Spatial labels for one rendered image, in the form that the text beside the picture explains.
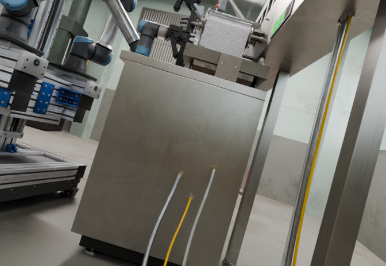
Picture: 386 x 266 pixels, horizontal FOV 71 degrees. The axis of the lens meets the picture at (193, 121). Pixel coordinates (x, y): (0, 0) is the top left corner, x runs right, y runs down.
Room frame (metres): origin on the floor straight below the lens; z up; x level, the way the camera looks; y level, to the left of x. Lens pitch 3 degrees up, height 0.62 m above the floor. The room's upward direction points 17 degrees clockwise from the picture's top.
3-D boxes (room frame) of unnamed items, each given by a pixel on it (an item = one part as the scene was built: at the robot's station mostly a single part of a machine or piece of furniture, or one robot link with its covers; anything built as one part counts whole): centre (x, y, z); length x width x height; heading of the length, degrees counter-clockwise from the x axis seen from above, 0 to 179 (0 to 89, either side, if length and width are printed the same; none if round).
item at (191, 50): (1.29, -0.07, 1.00); 0.40 x 0.16 x 0.06; 89
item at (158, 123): (2.41, 0.02, 0.43); 2.52 x 0.64 x 0.86; 179
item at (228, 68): (1.20, -0.08, 0.96); 0.10 x 0.03 x 0.11; 89
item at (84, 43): (1.78, 0.84, 0.98); 0.13 x 0.12 x 0.14; 137
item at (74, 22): (5.04, 2.67, 1.32); 0.86 x 0.69 x 2.64; 167
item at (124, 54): (2.41, 0.04, 0.88); 2.52 x 0.66 x 0.04; 179
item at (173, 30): (1.42, 0.20, 1.12); 0.12 x 0.08 x 0.09; 89
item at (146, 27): (1.42, 0.36, 1.11); 0.11 x 0.08 x 0.09; 89
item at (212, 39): (1.41, -0.03, 1.11); 0.23 x 0.01 x 0.18; 89
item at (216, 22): (1.60, -0.04, 1.16); 0.39 x 0.23 x 0.51; 179
